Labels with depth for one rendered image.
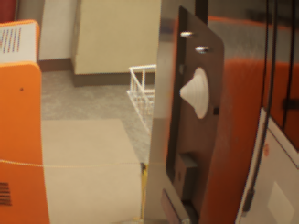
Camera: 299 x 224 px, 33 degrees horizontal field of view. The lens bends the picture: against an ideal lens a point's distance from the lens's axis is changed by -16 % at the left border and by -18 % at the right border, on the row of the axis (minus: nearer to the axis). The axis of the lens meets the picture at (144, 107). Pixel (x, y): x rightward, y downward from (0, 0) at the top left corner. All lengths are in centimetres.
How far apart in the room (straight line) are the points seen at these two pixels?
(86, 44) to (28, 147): 281
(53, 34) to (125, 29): 62
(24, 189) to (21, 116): 17
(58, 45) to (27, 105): 320
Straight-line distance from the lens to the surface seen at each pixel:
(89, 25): 384
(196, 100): 72
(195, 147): 76
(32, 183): 114
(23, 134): 109
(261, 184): 52
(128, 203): 140
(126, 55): 395
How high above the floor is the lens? 147
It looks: 23 degrees down
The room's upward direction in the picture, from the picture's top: 4 degrees clockwise
